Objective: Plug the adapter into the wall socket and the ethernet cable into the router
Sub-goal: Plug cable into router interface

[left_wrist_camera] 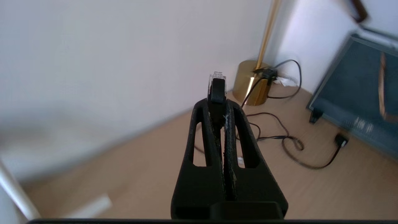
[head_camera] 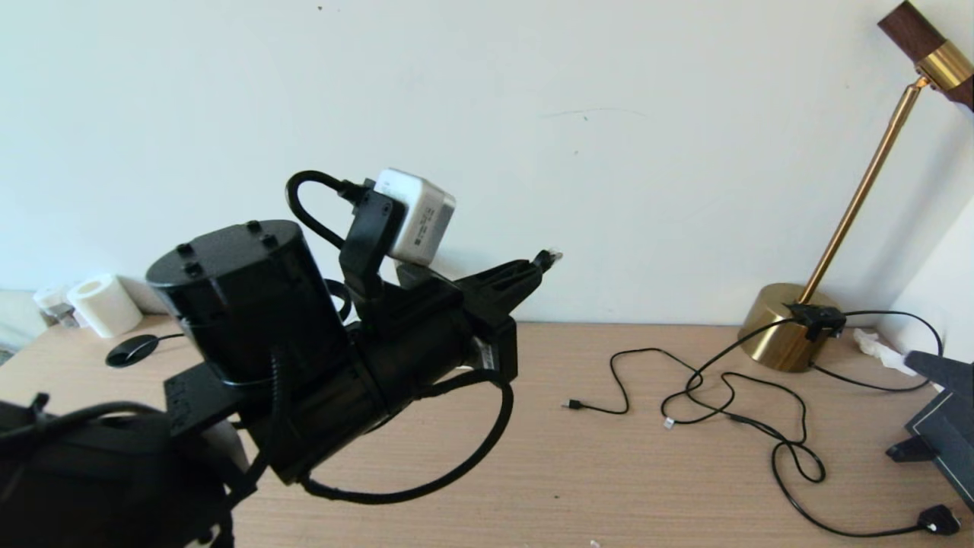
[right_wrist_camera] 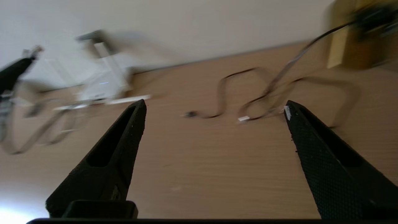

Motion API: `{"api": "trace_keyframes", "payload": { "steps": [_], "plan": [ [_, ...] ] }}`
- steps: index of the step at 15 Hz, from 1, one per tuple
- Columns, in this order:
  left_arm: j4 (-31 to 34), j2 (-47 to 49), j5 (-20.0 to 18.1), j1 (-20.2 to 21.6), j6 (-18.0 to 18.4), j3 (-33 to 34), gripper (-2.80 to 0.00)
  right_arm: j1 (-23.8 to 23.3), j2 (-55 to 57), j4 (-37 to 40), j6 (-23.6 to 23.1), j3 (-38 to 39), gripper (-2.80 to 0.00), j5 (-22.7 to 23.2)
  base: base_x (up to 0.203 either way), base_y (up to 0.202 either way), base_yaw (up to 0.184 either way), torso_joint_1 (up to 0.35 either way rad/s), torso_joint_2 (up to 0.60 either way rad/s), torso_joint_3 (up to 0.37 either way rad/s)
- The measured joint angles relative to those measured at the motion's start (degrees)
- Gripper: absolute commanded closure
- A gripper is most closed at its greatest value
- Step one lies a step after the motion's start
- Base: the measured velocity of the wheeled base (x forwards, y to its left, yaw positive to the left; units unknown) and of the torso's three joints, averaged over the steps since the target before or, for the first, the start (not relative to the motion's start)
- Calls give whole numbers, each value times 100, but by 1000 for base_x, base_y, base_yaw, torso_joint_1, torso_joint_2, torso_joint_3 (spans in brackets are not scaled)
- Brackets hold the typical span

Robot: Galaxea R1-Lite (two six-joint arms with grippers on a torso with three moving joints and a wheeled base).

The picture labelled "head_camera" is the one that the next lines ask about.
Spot black ethernet cable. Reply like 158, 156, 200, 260
152, 248, 565, 345

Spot black power plug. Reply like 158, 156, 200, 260
916, 504, 963, 535

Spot crumpled white tissue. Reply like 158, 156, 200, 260
852, 329, 918, 378

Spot brass desk lamp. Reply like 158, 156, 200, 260
736, 0, 974, 374

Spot black oval desk grommet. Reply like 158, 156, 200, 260
105, 333, 162, 370

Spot white toilet paper roll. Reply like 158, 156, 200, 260
67, 274, 143, 339

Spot small clear plastic container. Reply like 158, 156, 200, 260
32, 285, 77, 328

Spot black usb charging cable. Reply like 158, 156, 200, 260
562, 347, 826, 484

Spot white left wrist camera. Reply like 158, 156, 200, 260
374, 167, 457, 267

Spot black inline cord switch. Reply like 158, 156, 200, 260
785, 303, 847, 342

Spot black lamp power cord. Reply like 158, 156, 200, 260
660, 309, 944, 539

